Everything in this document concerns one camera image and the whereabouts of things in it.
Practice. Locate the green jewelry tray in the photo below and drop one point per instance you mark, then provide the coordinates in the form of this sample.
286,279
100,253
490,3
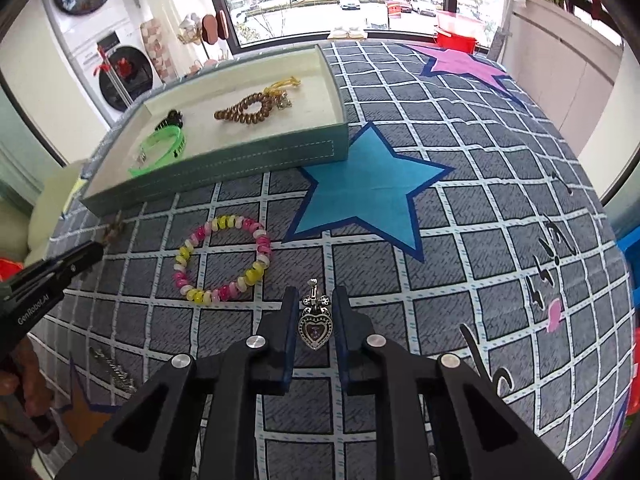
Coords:
312,131

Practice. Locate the red plastic bin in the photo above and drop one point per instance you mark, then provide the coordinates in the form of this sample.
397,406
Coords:
457,32

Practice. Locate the clear crystal hair clip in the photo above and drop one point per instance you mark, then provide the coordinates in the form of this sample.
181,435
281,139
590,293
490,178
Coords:
121,378

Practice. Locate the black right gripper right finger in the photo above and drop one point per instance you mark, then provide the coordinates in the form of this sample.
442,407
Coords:
435,418

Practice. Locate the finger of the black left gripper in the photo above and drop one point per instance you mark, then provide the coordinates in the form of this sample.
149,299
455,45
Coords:
77,260

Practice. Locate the left hand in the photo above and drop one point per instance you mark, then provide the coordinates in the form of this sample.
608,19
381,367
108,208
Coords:
25,397

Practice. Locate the silver earring charm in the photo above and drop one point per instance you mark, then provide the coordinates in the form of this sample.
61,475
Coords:
282,101

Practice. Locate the white washing machine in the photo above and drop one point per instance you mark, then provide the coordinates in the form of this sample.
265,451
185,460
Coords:
102,41

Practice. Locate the white cabinet counter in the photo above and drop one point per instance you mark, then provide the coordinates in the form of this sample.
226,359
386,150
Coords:
563,64

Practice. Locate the grey plaid bedsheet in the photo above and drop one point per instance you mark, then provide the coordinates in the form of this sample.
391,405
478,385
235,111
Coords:
461,218

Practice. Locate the black hair claw clip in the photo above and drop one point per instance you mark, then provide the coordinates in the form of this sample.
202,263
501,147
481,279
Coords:
173,118

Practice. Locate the green translucent bangle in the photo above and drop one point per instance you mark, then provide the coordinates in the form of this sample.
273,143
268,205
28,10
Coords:
162,148

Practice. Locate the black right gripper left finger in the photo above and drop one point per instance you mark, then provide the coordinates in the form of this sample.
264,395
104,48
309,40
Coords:
195,418

